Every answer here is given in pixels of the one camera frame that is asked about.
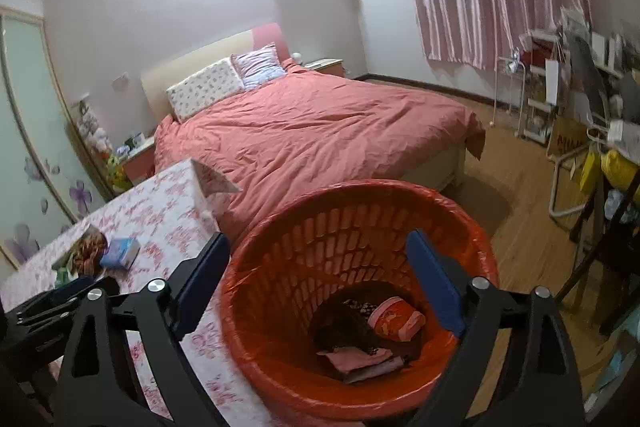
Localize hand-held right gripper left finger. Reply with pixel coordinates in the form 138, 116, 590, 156
52, 232, 232, 427

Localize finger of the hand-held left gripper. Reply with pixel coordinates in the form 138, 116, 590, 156
15, 278, 121, 327

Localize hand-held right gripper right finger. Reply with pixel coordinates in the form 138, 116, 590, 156
406, 229, 586, 427

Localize red and white paper cup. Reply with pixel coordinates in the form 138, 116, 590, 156
367, 296, 427, 343

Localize colourful snack wrapper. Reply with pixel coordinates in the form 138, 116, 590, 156
52, 224, 108, 278

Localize orange plastic laundry basket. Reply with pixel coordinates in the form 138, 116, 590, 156
218, 179, 501, 427

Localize black floral scrunchie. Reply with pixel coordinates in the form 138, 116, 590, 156
315, 317, 381, 355
342, 297, 381, 315

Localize blue tissue packet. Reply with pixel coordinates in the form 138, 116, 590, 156
99, 237, 141, 270

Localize grey packet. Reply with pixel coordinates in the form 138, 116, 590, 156
345, 357, 405, 384

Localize floral tablecloth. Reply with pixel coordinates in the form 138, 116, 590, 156
0, 157, 273, 427

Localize pink nightstand with mugs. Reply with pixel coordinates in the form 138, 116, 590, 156
120, 137, 157, 188

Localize yellow green plush toy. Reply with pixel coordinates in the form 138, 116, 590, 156
105, 152, 130, 188

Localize dark wooden chair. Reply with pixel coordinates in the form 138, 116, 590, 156
555, 177, 640, 338

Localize hanging white plush toys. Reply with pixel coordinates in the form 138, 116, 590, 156
75, 99, 113, 158

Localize bed with pink duvet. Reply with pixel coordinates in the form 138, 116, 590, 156
152, 62, 486, 253

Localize brown paper bag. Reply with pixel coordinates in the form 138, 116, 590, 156
546, 114, 591, 160

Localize flower print glass wardrobe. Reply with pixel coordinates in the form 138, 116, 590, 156
0, 7, 113, 268

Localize white floral pillow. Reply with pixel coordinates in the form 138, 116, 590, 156
166, 59, 245, 124

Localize white storage trolley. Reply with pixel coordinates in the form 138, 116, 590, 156
517, 29, 561, 142

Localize yellow bag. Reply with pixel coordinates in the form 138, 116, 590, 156
580, 147, 640, 208

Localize cream and pink headboard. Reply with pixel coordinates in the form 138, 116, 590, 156
140, 23, 292, 122

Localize pink striped pillow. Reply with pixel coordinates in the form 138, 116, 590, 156
231, 43, 287, 88

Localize white paper bag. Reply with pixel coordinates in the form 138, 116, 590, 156
544, 59, 566, 105

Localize pink nightstand with book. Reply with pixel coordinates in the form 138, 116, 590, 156
302, 58, 346, 78

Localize grey desk chair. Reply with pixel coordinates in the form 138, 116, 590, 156
567, 34, 611, 122

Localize white bed frame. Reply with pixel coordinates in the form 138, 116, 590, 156
400, 142, 467, 192

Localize white tube frame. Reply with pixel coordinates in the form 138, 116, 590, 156
549, 142, 601, 220

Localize white wire rack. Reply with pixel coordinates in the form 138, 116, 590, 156
492, 49, 528, 128

